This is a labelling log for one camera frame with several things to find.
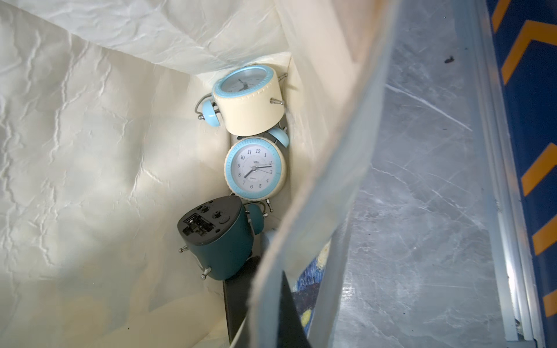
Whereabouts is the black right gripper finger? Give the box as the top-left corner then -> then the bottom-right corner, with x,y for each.
276,273 -> 311,348

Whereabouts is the black twin-bell alarm clock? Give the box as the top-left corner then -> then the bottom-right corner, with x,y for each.
223,256 -> 261,343

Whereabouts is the dark teal triangular clock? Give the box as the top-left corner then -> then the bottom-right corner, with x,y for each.
177,195 -> 268,281

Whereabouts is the cream blue-rim alarm clock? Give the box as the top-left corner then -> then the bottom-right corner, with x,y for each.
223,127 -> 290,211

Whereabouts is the light blue round clock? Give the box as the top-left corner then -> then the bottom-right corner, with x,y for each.
194,65 -> 288,137

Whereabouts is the cream canvas bag blue print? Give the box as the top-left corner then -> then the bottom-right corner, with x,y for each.
1,1 -> 403,347

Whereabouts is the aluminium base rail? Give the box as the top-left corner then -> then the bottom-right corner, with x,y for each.
452,1 -> 545,347

